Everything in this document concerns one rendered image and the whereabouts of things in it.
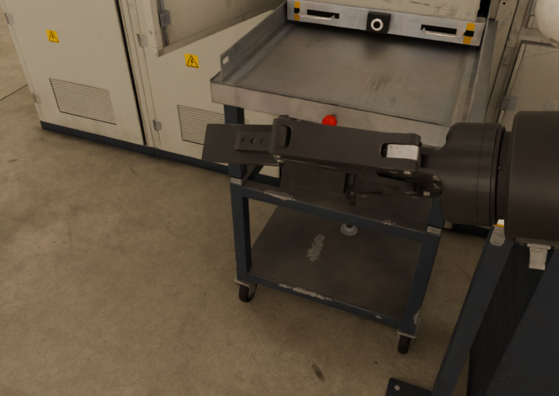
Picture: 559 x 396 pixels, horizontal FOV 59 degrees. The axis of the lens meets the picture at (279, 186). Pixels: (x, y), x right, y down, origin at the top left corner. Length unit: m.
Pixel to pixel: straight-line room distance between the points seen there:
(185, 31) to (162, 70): 0.72
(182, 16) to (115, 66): 0.92
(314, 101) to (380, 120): 0.15
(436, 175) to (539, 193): 0.06
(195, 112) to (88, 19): 0.58
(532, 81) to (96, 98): 1.82
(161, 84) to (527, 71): 1.40
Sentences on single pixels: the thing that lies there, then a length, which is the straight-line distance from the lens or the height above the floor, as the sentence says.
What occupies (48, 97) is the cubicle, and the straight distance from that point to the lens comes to 2.72.
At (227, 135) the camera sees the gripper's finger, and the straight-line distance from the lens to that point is 0.39.
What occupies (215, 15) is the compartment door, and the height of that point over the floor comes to 0.88.
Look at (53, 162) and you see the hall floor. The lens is 2.61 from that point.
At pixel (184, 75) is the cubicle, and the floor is 0.48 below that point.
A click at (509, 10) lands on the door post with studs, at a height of 0.88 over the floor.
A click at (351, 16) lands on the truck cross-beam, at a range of 1.47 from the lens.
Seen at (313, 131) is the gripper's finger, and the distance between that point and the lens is 0.33.
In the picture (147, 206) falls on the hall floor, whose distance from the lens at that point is 2.20.
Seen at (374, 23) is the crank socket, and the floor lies 0.90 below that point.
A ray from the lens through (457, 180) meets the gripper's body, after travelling 0.35.
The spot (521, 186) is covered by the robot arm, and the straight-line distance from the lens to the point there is 0.34.
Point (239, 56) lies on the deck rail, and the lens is 1.27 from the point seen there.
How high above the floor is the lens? 1.38
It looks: 38 degrees down
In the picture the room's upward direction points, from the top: straight up
